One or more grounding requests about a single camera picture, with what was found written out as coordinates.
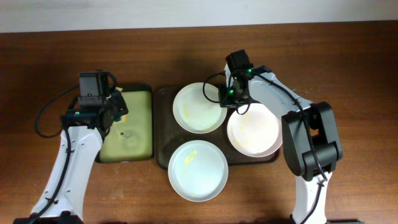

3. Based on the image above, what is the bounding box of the cream plate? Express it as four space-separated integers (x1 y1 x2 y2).
172 82 228 134

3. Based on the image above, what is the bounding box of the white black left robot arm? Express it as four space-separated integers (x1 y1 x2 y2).
14 70 128 223

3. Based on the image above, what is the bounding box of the small black sponge tray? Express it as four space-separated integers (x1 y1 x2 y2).
95 83 154 164

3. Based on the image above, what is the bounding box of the yellow green scrub sponge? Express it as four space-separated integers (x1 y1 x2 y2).
113 87 129 122

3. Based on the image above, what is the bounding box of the pink plate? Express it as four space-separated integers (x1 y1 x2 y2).
226 103 282 157

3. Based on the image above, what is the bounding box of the dark brown serving tray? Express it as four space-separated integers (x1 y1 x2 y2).
152 86 280 170

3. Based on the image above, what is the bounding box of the white grey plate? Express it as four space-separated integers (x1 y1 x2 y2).
168 140 229 202

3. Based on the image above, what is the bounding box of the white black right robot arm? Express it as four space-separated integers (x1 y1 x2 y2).
219 50 343 223

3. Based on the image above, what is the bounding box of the large yellow foam pad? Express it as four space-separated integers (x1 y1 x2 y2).
99 90 154 163

